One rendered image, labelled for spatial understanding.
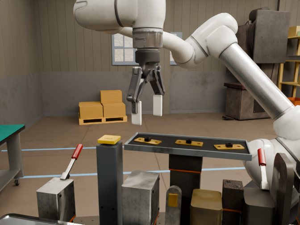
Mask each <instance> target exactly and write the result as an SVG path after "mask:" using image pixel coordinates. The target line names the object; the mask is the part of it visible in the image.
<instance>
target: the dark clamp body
mask: <svg viewBox="0 0 300 225"><path fill-rule="evenodd" d="M274 216H275V204H274V201H273V199H272V197H271V194H270V192H269V191H263V190H261V189H257V188H249V187H244V196H243V207H242V212H241V213H240V224H239V225H273V224H274Z"/></svg>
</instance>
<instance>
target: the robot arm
mask: <svg viewBox="0 0 300 225"><path fill-rule="evenodd" d="M73 13H74V17H75V20H76V21H77V22H78V24H79V25H80V26H82V27H84V28H87V29H92V30H95V31H98V32H103V33H107V34H110V35H114V34H117V33H119V34H121V35H124V36H127V37H130V38H132V39H133V48H135V49H137V50H136V52H135V62H136V63H139V67H133V68H132V77H131V81H130V85H129V89H128V94H127V97H126V99H127V100H128V101H129V102H131V105H132V124H133V125H141V124H142V102H141V101H140V98H141V95H142V92H143V90H144V87H145V85H146V83H148V81H149V82H150V84H151V86H152V88H153V91H154V93H155V95H153V115H154V116H162V96H164V95H165V87H164V83H163V77H162V73H161V66H156V63H160V51H159V50H158V49H161V48H165V49H168V50H170V51H171V55H172V57H173V59H174V62H175V63H176V64H177V65H178V66H180V67H181V68H184V69H192V68H194V67H195V66H197V64H199V63H200V62H202V61H203V60H204V59H206V58H207V57H208V56H209V55H211V56H213V57H214V58H216V59H220V60H221V61H222V62H223V63H224V65H225V66H226V67H227V68H228V69H229V70H230V71H231V73H232V74H233V75H234V76H235V77H236V78H237V79H238V81H239V82H240V83H241V84H242V85H243V86H244V87H245V89H246V90H247V91H248V92H249V93H250V94H251V95H252V96H253V97H254V99H255V100H256V101H257V102H258V103H259V104H260V105H261V107H262V108H263V109H264V110H265V111H266V112H267V113H268V115H269V116H270V117H271V118H272V119H273V120H274V122H273V129H274V131H275V132H276V134H277V136H278V137H276V138H275V139H271V140H267V139H256V140H253V141H251V142H249V143H248V145H249V147H250V150H251V153H252V161H245V160H243V164H244V167H245V169H246V171H247V173H248V175H249V176H250V178H251V179H252V180H253V181H254V182H255V184H256V185H257V186H258V187H259V188H261V187H260V184H261V181H262V177H261V168H260V166H259V164H258V152H257V150H258V149H259V148H262V149H264V151H265V158H266V166H265V169H266V177H267V182H269V185H270V191H269V192H270V193H271V184H272V175H273V166H274V159H275V155H276V153H285V154H286V155H287V157H288V158H289V160H290V161H291V162H292V163H296V162H297V159H298V158H300V105H297V106H294V104H293V103H292V102H291V101H290V100H289V99H288V98H287V97H286V96H285V95H284V94H283V93H282V92H281V91H280V90H279V89H278V88H277V87H276V85H275V84H274V83H273V82H272V81H271V80H270V79H269V78H268V77H267V76H266V75H265V74H264V73H263V71H262V70H261V69H260V68H259V67H258V66H257V64H256V63H255V62H254V61H253V60H252V59H251V58H250V57H249V56H248V55H247V54H246V53H245V52H244V50H243V49H242V48H241V47H240V46H239V45H238V40H237V38H236V36H235V34H236V33H237V31H238V24H237V22H236V21H235V19H234V18H233V17H232V16H231V15H229V14H228V13H221V14H218V15H215V16H213V17H212V18H210V19H209V20H207V21H206V22H205V23H204V24H202V25H201V26H200V27H199V28H198V29H197V30H196V31H195V32H194V33H193V34H192V35H191V36H190V37H189V38H187V39H186V40H185V41H184V40H182V39H181V38H179V37H177V36H175V35H173V34H170V33H167V32H163V23H164V20H165V15H166V0H77V1H76V3H75V4H74V8H73Z"/></svg>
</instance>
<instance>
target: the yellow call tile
mask: <svg viewBox="0 0 300 225"><path fill-rule="evenodd" d="M120 139H121V137H120V136H112V135H104V136H103V137H101V138H100V139H98V143H103V144H106V145H111V144H116V143H117V142H118V141H119V140H120Z"/></svg>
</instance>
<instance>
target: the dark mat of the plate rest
mask: <svg viewBox="0 0 300 225"><path fill-rule="evenodd" d="M146 137H149V138H151V139H153V140H158V141H162V142H161V143H159V144H158V145H152V144H146V143H141V142H135V141H134V140H135V139H137V138H146ZM187 139H192V141H194V142H203V145H202V147H199V146H187V145H178V144H175V142H176V141H177V140H185V141H186V140H187ZM225 143H232V144H239V145H242V146H243V147H244V148H245V149H243V150H217V149H216V148H215V147H214V145H225ZM128 144H131V145H141V146H157V147H168V148H180V149H191V150H206V151H217V152H229V153H240V154H249V151H248V148H247V146H246V142H238V141H225V140H212V139H200V138H187V137H169V136H156V135H144V134H137V135H136V136H135V137H134V138H133V139H132V140H131V141H130V142H129V143H128Z"/></svg>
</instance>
